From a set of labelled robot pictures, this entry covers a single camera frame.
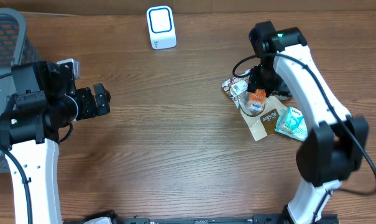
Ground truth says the orange tissue pack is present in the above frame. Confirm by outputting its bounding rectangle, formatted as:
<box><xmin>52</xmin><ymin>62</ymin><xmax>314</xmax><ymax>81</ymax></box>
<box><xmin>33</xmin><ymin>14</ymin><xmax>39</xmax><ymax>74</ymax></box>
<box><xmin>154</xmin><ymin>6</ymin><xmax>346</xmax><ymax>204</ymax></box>
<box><xmin>247</xmin><ymin>89</ymin><xmax>266</xmax><ymax>113</ymax></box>

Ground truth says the green lid jar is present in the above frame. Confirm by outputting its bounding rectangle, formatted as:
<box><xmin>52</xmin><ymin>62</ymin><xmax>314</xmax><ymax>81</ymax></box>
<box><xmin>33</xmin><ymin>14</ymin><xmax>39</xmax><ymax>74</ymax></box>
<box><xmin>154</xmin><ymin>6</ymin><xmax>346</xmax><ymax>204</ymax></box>
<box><xmin>272</xmin><ymin>80</ymin><xmax>292</xmax><ymax>101</ymax></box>

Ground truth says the clear plastic snack bag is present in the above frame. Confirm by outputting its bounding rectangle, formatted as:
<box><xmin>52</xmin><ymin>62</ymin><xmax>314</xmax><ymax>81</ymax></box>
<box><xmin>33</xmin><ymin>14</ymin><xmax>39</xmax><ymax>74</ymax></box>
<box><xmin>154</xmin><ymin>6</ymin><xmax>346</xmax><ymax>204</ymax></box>
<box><xmin>221</xmin><ymin>77</ymin><xmax>286</xmax><ymax>141</ymax></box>

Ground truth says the teal tissue pack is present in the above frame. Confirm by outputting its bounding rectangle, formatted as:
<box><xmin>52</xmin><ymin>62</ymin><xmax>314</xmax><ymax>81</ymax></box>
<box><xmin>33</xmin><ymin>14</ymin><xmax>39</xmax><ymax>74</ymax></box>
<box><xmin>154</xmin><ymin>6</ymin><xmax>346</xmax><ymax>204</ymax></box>
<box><xmin>278</xmin><ymin>106</ymin><xmax>303</xmax><ymax>134</ymax></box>

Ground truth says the teal wet wipes pack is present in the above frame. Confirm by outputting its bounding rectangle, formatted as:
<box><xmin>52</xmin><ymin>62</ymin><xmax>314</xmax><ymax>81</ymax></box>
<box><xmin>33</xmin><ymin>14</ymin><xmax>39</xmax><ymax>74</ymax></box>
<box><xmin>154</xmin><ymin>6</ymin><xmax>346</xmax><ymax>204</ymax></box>
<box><xmin>275</xmin><ymin>123</ymin><xmax>308</xmax><ymax>141</ymax></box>

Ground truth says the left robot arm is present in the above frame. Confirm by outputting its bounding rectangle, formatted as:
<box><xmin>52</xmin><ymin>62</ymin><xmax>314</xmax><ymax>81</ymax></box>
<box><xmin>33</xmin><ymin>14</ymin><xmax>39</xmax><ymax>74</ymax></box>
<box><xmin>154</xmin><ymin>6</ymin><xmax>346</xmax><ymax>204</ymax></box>
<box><xmin>0</xmin><ymin>59</ymin><xmax>111</xmax><ymax>223</ymax></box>

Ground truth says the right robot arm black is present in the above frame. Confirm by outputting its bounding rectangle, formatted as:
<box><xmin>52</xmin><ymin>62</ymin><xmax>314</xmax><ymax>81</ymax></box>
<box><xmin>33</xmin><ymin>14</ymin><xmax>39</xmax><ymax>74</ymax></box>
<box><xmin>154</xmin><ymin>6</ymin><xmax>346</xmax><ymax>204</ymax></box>
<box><xmin>248</xmin><ymin>21</ymin><xmax>369</xmax><ymax>223</ymax></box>

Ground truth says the white barcode scanner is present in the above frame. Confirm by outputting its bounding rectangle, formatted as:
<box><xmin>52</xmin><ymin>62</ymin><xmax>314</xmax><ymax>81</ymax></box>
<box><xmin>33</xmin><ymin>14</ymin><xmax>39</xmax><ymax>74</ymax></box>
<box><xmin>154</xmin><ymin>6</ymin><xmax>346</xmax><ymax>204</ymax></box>
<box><xmin>146</xmin><ymin>6</ymin><xmax>177</xmax><ymax>50</ymax></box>

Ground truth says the grey plastic mesh basket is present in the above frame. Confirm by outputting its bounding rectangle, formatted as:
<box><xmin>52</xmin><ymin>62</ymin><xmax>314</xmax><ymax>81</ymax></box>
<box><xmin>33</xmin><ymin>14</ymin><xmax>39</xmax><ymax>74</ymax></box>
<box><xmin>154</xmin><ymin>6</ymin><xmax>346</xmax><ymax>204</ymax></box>
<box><xmin>0</xmin><ymin>7</ymin><xmax>42</xmax><ymax>174</ymax></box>

